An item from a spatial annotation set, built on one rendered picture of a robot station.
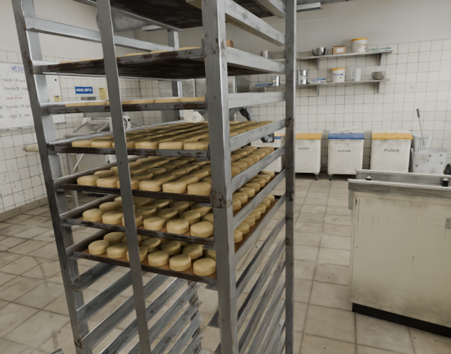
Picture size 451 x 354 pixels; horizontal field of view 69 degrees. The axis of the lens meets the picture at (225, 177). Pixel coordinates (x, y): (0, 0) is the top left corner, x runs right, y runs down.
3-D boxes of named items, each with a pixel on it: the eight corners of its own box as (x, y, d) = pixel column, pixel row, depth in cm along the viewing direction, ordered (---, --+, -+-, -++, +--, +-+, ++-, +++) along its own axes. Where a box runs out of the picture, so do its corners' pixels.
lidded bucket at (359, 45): (367, 53, 522) (367, 39, 517) (367, 52, 500) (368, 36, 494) (350, 55, 530) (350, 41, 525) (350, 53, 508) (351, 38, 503)
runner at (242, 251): (279, 197, 124) (279, 189, 124) (286, 198, 123) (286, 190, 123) (204, 288, 67) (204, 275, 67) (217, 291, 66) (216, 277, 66)
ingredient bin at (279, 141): (250, 178, 572) (249, 135, 553) (257, 170, 631) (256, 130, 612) (280, 179, 556) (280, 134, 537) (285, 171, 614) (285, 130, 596)
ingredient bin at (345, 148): (326, 181, 530) (327, 134, 511) (329, 172, 587) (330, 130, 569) (362, 183, 510) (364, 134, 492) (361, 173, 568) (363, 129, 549)
